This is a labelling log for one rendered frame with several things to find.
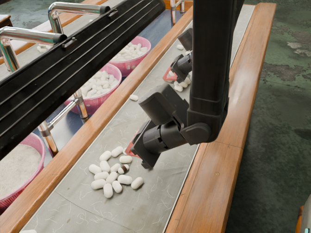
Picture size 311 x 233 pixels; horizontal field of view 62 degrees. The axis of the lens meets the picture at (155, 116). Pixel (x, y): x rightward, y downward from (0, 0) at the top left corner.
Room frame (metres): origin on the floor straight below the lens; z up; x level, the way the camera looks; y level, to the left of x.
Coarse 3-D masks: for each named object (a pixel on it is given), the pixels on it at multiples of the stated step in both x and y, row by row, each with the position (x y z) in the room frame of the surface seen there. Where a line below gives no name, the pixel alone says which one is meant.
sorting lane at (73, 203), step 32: (160, 64) 0.99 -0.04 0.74; (128, 128) 0.60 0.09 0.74; (96, 160) 0.48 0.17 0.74; (160, 160) 0.46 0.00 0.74; (192, 160) 0.45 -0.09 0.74; (64, 192) 0.38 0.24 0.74; (96, 192) 0.38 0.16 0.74; (128, 192) 0.37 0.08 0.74; (160, 192) 0.36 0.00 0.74; (32, 224) 0.31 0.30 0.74; (64, 224) 0.30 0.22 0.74; (96, 224) 0.29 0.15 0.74; (128, 224) 0.29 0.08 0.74; (160, 224) 0.28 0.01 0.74
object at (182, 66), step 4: (180, 56) 0.85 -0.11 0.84; (184, 56) 0.81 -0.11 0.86; (188, 56) 0.79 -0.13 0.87; (176, 60) 0.82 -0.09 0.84; (180, 60) 0.81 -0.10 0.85; (184, 60) 0.79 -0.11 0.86; (188, 60) 0.78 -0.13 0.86; (176, 64) 0.80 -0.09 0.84; (180, 64) 0.79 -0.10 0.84; (184, 64) 0.78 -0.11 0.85; (188, 64) 0.78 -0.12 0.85; (172, 68) 0.78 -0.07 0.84; (176, 68) 0.78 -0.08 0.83; (180, 68) 0.79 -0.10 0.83; (184, 68) 0.78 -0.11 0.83; (188, 68) 0.78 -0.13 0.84; (176, 72) 0.77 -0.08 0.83; (180, 72) 0.78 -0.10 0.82; (184, 72) 0.78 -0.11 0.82; (188, 72) 0.79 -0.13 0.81; (180, 76) 0.77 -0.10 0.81; (184, 76) 0.78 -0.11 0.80; (180, 80) 0.76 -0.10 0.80; (184, 80) 0.76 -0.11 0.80
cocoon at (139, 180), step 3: (138, 177) 0.40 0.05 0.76; (135, 180) 0.39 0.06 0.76; (138, 180) 0.39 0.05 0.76; (141, 180) 0.39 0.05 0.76; (132, 183) 0.38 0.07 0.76; (135, 183) 0.38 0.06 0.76; (138, 183) 0.38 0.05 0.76; (141, 183) 0.39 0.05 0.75; (132, 186) 0.38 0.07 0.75; (135, 186) 0.38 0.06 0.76; (138, 186) 0.38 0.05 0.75
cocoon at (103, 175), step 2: (100, 172) 0.42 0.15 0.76; (102, 172) 0.42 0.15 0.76; (104, 172) 0.42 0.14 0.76; (106, 172) 0.42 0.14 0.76; (96, 174) 0.42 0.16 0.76; (98, 174) 0.42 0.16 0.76; (100, 174) 0.42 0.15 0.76; (102, 174) 0.42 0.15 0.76; (104, 174) 0.42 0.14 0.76; (106, 174) 0.42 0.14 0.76; (108, 174) 0.42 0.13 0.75; (94, 176) 0.41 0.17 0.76; (96, 176) 0.41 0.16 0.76; (98, 176) 0.41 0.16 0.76; (100, 176) 0.41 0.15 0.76; (102, 176) 0.41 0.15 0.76; (104, 176) 0.41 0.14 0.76; (106, 176) 0.41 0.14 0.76; (94, 178) 0.41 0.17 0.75; (96, 178) 0.41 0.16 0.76; (98, 178) 0.41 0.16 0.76; (100, 178) 0.41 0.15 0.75; (102, 178) 0.41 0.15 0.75; (104, 178) 0.41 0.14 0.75
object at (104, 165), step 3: (102, 162) 0.45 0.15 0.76; (105, 162) 0.45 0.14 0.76; (102, 165) 0.45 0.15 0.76; (105, 165) 0.44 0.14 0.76; (108, 165) 0.45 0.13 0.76; (102, 168) 0.44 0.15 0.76; (105, 168) 0.43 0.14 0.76; (108, 168) 0.44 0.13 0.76; (105, 171) 0.43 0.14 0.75; (108, 171) 0.43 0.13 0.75
